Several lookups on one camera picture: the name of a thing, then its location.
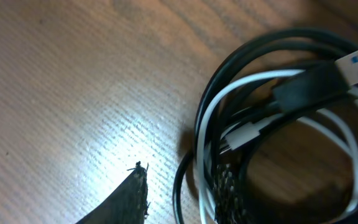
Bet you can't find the thin black USB cable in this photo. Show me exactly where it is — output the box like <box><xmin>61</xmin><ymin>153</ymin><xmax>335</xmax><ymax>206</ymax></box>
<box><xmin>172</xmin><ymin>27</ymin><xmax>358</xmax><ymax>224</ymax></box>

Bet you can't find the thick black USB cable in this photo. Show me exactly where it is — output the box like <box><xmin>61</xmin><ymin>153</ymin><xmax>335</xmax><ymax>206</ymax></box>
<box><xmin>209</xmin><ymin>44</ymin><xmax>358</xmax><ymax>224</ymax></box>

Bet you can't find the white USB cable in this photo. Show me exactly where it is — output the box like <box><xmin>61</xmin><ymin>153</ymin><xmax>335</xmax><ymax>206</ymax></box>
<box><xmin>195</xmin><ymin>68</ymin><xmax>358</xmax><ymax>224</ymax></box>

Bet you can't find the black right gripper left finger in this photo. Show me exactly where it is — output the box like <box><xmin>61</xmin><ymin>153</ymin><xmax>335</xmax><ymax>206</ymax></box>
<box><xmin>77</xmin><ymin>161</ymin><xmax>149</xmax><ymax>224</ymax></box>

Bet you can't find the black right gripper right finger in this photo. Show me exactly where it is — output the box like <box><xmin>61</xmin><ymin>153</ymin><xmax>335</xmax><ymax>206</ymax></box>
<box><xmin>213</xmin><ymin>164</ymin><xmax>247</xmax><ymax>224</ymax></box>

